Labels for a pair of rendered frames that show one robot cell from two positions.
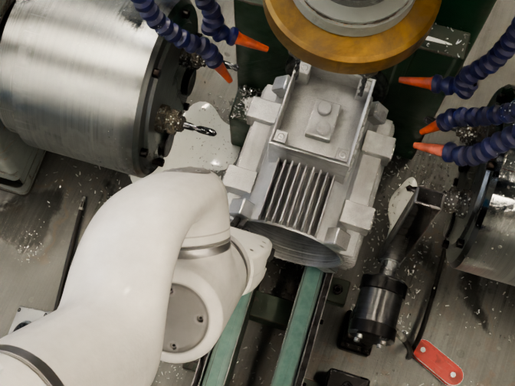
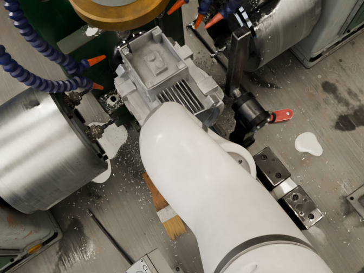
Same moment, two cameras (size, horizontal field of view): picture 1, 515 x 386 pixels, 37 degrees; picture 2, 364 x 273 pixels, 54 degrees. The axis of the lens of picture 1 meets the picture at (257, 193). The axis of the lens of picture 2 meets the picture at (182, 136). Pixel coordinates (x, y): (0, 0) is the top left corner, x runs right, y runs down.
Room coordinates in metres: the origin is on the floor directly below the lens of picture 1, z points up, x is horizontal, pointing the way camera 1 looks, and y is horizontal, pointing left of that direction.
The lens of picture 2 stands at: (0.08, 0.16, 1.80)
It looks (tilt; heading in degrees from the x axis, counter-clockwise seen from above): 72 degrees down; 319
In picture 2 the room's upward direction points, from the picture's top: 11 degrees counter-clockwise
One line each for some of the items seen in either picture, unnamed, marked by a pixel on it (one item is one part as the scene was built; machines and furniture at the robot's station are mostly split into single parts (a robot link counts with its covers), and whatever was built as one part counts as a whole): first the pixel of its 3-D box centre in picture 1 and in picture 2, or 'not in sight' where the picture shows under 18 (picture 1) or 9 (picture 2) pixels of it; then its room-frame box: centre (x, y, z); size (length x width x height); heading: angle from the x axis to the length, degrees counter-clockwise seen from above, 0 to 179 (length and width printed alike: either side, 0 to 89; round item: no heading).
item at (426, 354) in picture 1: (436, 362); (277, 116); (0.14, -0.27, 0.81); 0.09 x 0.03 x 0.02; 49
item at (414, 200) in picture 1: (406, 233); (235, 67); (0.25, -0.17, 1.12); 0.04 x 0.03 x 0.26; 163
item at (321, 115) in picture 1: (320, 122); (155, 65); (0.40, -0.08, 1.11); 0.12 x 0.11 x 0.07; 162
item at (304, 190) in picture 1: (306, 176); (168, 96); (0.36, -0.07, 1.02); 0.20 x 0.19 x 0.19; 162
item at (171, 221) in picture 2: not in sight; (162, 203); (0.24, 0.14, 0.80); 0.21 x 0.05 x 0.01; 158
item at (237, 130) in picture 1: (255, 119); (117, 106); (0.51, 0.00, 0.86); 0.07 x 0.06 x 0.12; 73
